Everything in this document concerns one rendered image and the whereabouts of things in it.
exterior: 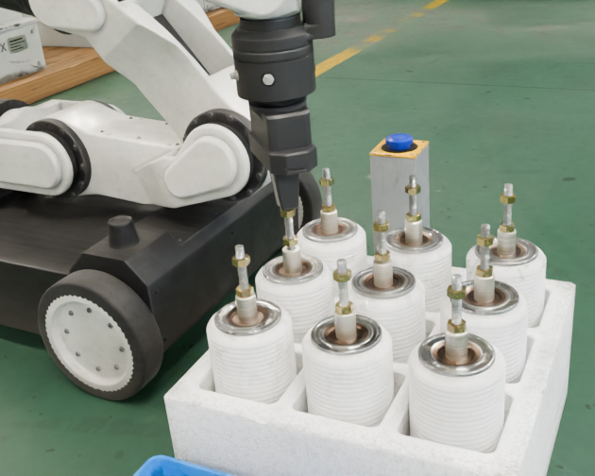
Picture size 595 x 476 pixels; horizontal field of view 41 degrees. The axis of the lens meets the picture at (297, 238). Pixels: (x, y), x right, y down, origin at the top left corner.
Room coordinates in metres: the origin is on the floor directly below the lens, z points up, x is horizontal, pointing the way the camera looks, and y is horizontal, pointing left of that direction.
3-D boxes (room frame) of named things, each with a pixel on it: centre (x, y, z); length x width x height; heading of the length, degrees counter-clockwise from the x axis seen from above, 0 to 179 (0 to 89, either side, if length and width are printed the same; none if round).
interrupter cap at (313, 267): (0.87, 0.01, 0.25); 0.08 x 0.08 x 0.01
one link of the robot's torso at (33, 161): (1.38, 0.41, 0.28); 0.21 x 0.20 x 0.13; 60
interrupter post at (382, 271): (0.82, -0.10, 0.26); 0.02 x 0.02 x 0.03
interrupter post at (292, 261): (0.87, 0.01, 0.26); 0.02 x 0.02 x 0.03
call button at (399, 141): (1.11, -0.16, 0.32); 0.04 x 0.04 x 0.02
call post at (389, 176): (1.11, -0.16, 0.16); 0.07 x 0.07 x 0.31; 63
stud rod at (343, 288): (0.71, -0.04, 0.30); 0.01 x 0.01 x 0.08
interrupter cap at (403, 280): (0.82, -0.10, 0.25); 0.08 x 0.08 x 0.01
